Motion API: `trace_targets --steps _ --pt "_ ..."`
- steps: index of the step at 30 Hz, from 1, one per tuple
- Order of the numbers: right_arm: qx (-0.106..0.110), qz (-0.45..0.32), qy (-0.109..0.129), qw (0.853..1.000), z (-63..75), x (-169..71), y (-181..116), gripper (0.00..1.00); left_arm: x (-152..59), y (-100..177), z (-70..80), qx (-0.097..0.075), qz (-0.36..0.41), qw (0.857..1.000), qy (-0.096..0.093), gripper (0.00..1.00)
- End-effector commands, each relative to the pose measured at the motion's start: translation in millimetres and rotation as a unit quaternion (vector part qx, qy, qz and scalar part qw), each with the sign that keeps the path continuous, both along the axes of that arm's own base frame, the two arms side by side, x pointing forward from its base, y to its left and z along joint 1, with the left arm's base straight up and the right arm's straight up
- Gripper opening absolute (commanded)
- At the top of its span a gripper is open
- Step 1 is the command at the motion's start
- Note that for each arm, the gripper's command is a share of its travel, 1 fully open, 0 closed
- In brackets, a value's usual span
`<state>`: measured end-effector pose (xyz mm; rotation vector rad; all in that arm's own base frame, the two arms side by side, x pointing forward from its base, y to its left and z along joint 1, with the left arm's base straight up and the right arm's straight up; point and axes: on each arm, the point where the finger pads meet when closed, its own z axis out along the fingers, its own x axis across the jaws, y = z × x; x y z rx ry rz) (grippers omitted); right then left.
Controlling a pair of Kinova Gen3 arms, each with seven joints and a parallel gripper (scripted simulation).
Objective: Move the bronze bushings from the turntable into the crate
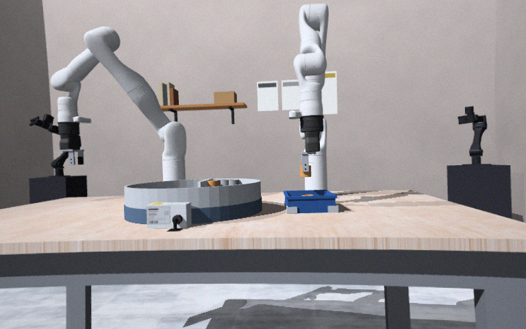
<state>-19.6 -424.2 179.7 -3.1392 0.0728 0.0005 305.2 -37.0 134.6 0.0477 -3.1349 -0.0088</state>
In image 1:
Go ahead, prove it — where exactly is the blue crate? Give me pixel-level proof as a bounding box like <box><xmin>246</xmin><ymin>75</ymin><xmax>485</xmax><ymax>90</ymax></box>
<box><xmin>284</xmin><ymin>190</ymin><xmax>337</xmax><ymax>213</ymax></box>

